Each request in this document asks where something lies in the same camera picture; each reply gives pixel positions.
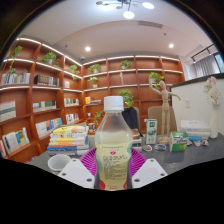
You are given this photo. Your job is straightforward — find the orange wooden shelf unit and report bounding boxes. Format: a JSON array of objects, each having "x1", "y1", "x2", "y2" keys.
[{"x1": 0, "y1": 36, "x2": 186, "y2": 164}]

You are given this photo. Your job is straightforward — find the clear bottle with yellow drink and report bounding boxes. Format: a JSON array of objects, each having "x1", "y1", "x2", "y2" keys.
[{"x1": 94, "y1": 95, "x2": 134, "y2": 192}]

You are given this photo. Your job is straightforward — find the beige chair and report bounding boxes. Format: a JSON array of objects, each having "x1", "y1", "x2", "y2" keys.
[{"x1": 147, "y1": 105, "x2": 178, "y2": 136}]

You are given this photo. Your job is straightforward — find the tall green and white carton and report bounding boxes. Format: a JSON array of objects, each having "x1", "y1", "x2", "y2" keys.
[{"x1": 145, "y1": 118, "x2": 158, "y2": 145}]

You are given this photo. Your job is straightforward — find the grey curtain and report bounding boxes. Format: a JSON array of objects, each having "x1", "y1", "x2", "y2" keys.
[{"x1": 193, "y1": 54, "x2": 221, "y2": 79}]

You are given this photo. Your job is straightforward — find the wooden artist mannequin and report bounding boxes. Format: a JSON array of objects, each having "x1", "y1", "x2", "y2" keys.
[{"x1": 148, "y1": 77, "x2": 182, "y2": 145}]

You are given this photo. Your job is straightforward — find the dark blue chair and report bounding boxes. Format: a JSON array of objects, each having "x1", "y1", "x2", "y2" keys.
[{"x1": 121, "y1": 106, "x2": 141, "y2": 133}]

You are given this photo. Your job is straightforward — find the stack of white books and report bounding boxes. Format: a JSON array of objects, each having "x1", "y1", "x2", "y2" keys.
[{"x1": 179, "y1": 119, "x2": 212, "y2": 140}]

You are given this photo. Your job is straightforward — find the window with dark frame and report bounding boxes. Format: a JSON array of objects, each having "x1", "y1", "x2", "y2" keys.
[{"x1": 214, "y1": 51, "x2": 224, "y2": 74}]

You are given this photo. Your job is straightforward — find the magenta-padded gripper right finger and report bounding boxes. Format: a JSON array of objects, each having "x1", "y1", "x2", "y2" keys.
[{"x1": 128, "y1": 147, "x2": 168, "y2": 190}]

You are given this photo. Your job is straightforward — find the branched ceiling lamp with globes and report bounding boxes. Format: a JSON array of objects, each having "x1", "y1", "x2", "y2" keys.
[{"x1": 95, "y1": 0, "x2": 155, "y2": 20}]

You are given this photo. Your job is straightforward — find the white vase with pale flowers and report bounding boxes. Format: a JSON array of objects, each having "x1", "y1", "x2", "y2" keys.
[{"x1": 203, "y1": 76, "x2": 223, "y2": 139}]

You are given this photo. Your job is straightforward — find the stack of colourful books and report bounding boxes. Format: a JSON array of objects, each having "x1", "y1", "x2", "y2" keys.
[{"x1": 46, "y1": 123, "x2": 90, "y2": 157}]

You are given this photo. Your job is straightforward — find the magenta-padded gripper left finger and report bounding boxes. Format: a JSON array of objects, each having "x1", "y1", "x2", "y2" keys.
[{"x1": 57, "y1": 147, "x2": 98, "y2": 190}]

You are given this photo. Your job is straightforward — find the green and white box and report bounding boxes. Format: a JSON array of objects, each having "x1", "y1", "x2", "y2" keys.
[{"x1": 168, "y1": 130, "x2": 189, "y2": 153}]

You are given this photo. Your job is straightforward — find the white mug with triangle pattern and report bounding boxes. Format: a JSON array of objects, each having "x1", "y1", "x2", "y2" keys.
[{"x1": 47, "y1": 153, "x2": 72, "y2": 175}]

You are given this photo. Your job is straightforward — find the ceiling air vent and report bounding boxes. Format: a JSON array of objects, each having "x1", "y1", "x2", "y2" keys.
[{"x1": 138, "y1": 20, "x2": 163, "y2": 29}]

